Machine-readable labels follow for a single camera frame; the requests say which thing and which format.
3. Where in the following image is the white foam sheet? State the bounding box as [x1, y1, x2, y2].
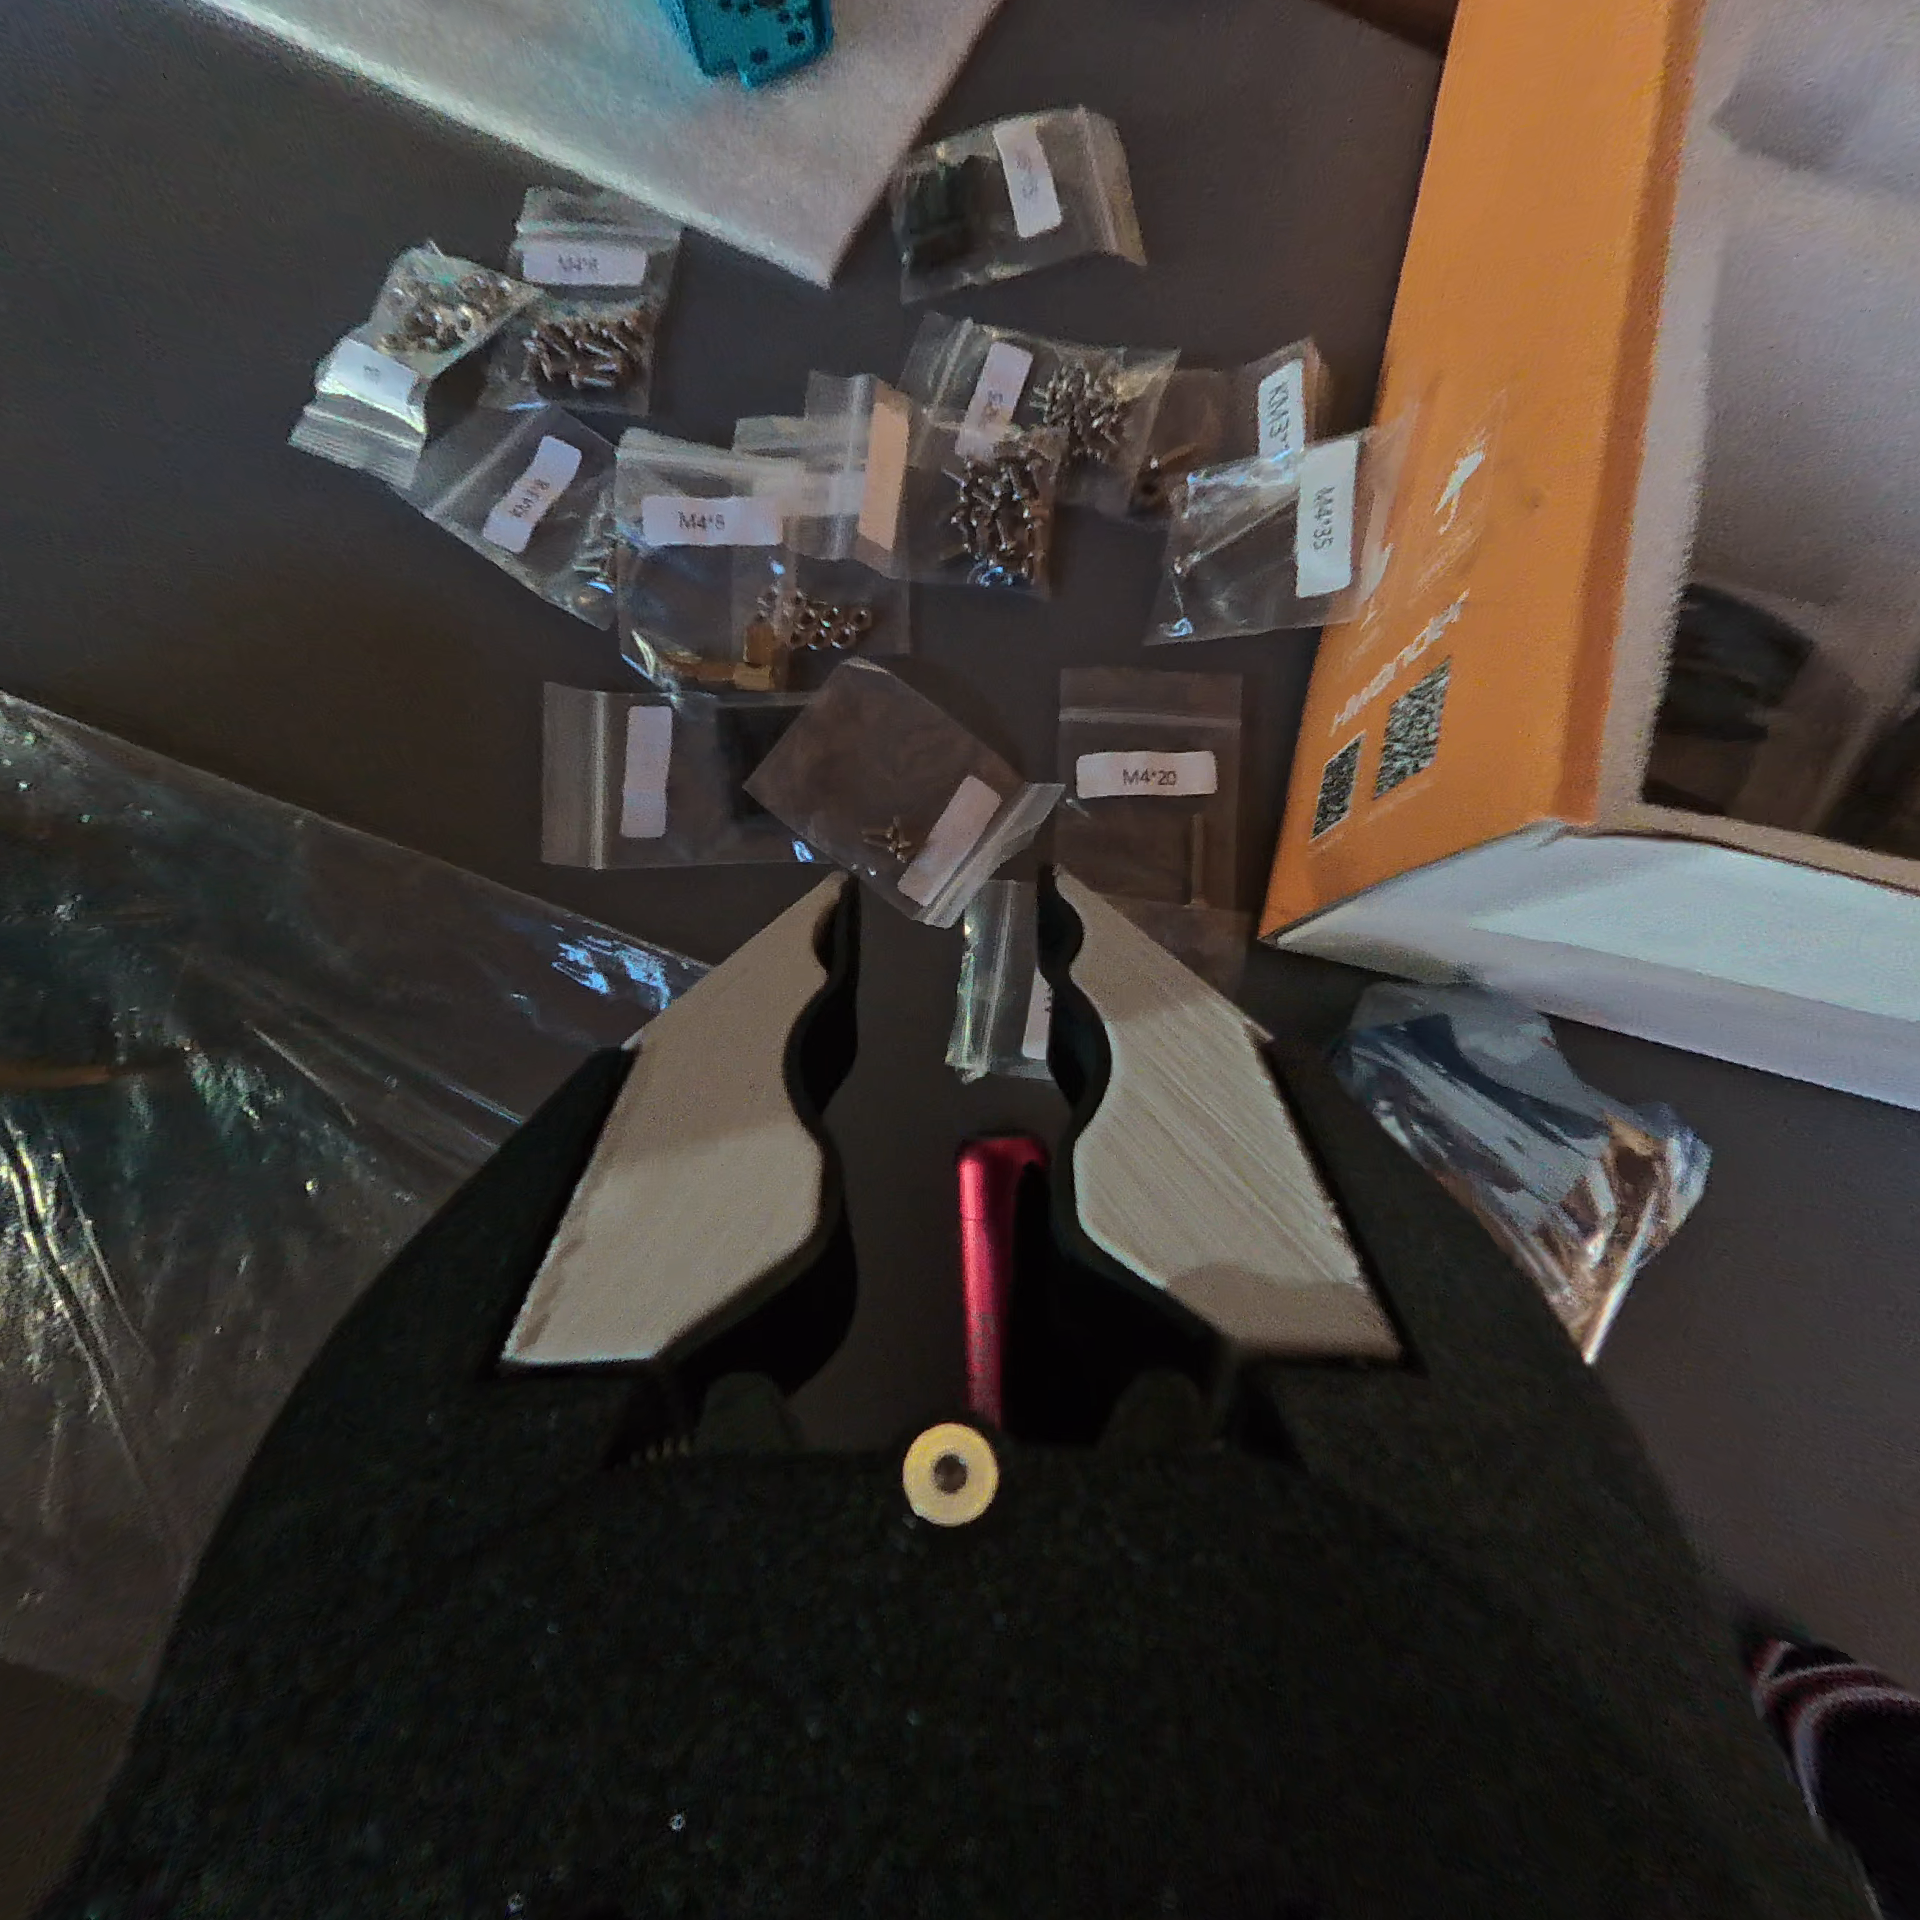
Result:
[203, 0, 1011, 290]

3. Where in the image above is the large clear plastic bag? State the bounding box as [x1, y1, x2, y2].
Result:
[0, 685, 710, 1703]

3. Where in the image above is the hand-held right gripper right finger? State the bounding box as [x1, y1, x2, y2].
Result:
[1038, 865, 1413, 1368]

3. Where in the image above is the pile of small parts bags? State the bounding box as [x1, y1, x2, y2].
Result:
[285, 102, 1416, 961]

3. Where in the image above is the orange white cardboard box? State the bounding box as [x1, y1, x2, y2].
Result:
[1257, 0, 1920, 1116]

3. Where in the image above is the red screwdriver handle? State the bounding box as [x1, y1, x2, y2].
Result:
[954, 1132, 1056, 1427]

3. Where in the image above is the white foam box insert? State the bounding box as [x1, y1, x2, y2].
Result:
[1590, 0, 1920, 849]

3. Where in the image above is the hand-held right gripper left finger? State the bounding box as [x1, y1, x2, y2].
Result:
[494, 871, 864, 1373]

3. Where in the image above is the short blue U bracket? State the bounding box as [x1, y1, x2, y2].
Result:
[665, 0, 876, 104]

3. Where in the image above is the clear screw bag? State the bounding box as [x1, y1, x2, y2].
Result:
[945, 875, 1060, 1085]

